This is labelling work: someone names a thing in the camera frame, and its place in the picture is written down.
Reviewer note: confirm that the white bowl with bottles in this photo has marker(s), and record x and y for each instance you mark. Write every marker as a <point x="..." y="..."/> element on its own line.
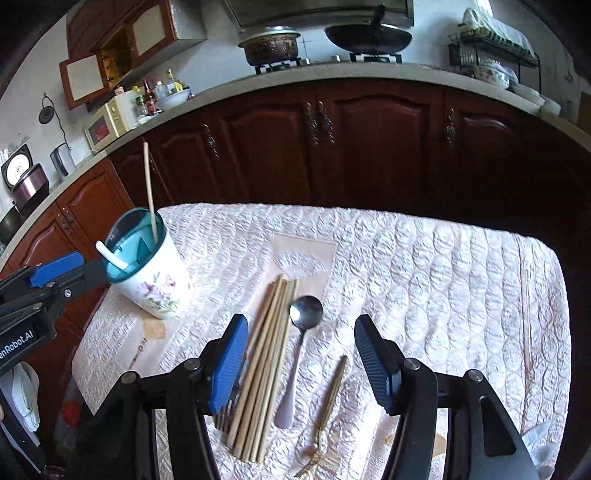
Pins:
<point x="173" y="100"/>

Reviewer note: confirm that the white cloth on rack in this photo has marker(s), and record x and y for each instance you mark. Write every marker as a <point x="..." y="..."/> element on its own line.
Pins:
<point x="503" y="30"/>

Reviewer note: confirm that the tan cardboard piece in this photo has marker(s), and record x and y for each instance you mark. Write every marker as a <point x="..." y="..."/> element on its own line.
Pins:
<point x="154" y="328"/>

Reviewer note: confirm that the wooden upper wall cabinet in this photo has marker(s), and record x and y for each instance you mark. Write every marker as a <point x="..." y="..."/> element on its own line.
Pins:
<point x="152" y="32"/>

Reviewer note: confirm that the grey stone countertop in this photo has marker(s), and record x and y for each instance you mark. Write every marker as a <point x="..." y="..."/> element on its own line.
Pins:
<point x="323" y="71"/>

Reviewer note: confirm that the cream microwave oven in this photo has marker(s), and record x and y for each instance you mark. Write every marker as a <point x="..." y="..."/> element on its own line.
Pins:
<point x="108" y="127"/>

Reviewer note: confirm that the steel range hood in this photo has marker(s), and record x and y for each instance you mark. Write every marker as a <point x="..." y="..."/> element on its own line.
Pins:
<point x="323" y="11"/>

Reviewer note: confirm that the black wok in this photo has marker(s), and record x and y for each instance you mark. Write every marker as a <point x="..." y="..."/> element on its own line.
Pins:
<point x="369" y="39"/>

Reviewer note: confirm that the yellow oil bottle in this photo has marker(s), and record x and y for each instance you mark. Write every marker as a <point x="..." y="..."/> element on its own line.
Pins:
<point x="171" y="82"/>

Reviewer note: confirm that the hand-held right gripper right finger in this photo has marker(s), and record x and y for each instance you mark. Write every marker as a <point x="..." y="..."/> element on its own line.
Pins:
<point x="374" y="364"/>

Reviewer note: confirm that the long bamboo chopstick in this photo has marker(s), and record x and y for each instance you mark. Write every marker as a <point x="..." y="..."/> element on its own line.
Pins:
<point x="148" y="184"/>

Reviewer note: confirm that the brown wooden lower cabinets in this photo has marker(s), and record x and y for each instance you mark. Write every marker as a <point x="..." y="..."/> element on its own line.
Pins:
<point x="378" y="152"/>

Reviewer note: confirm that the open cabinet door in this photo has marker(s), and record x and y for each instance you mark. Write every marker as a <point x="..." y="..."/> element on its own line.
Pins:
<point x="83" y="78"/>

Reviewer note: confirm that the metal spoon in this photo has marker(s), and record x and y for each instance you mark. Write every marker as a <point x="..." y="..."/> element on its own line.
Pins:
<point x="305" y="310"/>

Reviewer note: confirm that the bundle of bamboo chopsticks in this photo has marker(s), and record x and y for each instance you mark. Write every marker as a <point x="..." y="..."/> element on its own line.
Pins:
<point x="263" y="369"/>

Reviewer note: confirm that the dark metal basin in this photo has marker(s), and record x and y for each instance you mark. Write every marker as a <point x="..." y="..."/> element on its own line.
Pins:
<point x="9" y="226"/>

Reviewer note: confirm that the brown cooking pot with lid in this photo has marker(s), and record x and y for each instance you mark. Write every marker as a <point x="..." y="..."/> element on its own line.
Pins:
<point x="270" y="46"/>

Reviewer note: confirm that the white electric kettle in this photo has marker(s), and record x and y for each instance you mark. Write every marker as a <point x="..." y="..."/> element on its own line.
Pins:
<point x="62" y="161"/>

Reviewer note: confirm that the white bowl stack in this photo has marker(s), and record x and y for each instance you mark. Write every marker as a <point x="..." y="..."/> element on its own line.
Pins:
<point x="551" y="107"/>
<point x="528" y="96"/>

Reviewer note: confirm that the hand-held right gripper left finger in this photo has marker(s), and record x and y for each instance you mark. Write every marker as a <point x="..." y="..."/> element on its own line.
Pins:
<point x="228" y="364"/>

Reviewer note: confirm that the rice cooker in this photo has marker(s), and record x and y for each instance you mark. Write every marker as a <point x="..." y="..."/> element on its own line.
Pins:
<point x="27" y="187"/>

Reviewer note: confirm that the white plastic spoon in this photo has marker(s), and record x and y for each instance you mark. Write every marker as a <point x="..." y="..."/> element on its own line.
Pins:
<point x="105" y="251"/>

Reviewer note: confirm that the quilted pink tablecloth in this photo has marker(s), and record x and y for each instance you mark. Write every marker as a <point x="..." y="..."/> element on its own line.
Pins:
<point x="438" y="300"/>

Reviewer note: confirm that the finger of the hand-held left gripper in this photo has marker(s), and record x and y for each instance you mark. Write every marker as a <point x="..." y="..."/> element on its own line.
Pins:
<point x="55" y="268"/>
<point x="85" y="277"/>

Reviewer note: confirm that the floral ceramic bowl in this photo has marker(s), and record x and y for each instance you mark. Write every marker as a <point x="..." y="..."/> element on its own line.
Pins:
<point x="494" y="76"/>

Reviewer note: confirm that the gas stove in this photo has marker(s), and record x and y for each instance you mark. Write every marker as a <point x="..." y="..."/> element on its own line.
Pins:
<point x="374" y="58"/>

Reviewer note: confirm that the floral utensil holder cup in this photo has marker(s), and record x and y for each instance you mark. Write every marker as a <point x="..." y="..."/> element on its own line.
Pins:
<point x="157" y="286"/>

